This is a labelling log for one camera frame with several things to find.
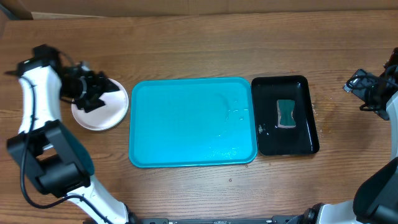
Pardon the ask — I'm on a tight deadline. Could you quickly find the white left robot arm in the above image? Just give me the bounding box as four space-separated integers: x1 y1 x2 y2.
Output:
7 59 136 223

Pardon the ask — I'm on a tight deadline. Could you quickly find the teal plastic tray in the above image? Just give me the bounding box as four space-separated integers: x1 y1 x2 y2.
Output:
129 77 257 168

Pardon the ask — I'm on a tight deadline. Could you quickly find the black water tray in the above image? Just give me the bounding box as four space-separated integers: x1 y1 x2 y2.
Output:
251 75 320 156

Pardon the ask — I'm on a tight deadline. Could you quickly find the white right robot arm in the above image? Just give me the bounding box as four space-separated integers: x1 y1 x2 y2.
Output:
289 65 397 223

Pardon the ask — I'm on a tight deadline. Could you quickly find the green and yellow sponge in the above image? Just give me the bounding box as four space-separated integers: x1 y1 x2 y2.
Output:
277 100 296 129

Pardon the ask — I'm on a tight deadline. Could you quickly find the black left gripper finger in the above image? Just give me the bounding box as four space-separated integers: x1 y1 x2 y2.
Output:
96 72 120 93
76 97 105 113

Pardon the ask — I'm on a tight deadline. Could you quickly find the pink plate with stain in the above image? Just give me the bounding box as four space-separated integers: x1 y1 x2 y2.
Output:
72 79 129 131

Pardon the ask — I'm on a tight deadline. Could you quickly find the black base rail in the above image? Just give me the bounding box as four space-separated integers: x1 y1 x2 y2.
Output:
138 215 319 224

